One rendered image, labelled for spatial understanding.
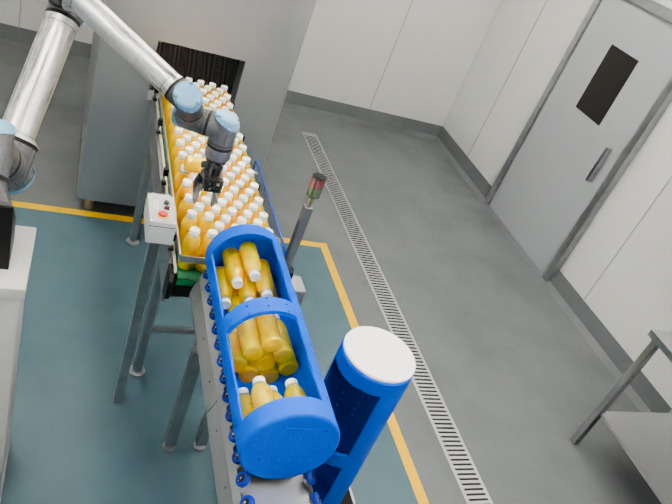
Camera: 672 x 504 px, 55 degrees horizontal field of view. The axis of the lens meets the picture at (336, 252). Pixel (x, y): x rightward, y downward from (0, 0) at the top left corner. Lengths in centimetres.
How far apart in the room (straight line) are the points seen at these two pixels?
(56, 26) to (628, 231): 414
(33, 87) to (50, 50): 14
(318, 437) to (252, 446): 18
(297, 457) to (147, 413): 148
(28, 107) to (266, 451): 132
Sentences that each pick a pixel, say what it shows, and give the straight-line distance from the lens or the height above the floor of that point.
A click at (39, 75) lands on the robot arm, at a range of 237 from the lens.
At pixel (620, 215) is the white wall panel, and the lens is 536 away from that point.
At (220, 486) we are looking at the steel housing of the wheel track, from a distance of 202.
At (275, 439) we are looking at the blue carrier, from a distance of 180.
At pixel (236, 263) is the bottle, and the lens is 232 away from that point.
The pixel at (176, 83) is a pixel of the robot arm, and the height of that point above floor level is 167.
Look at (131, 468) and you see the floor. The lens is 306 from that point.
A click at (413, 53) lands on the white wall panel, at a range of 710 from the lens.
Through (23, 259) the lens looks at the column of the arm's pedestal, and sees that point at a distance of 222.
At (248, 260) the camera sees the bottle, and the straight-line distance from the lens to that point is 230.
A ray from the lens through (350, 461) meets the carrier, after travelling 257.
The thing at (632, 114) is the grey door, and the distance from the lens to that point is 544.
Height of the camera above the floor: 248
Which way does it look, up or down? 32 degrees down
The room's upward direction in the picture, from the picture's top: 23 degrees clockwise
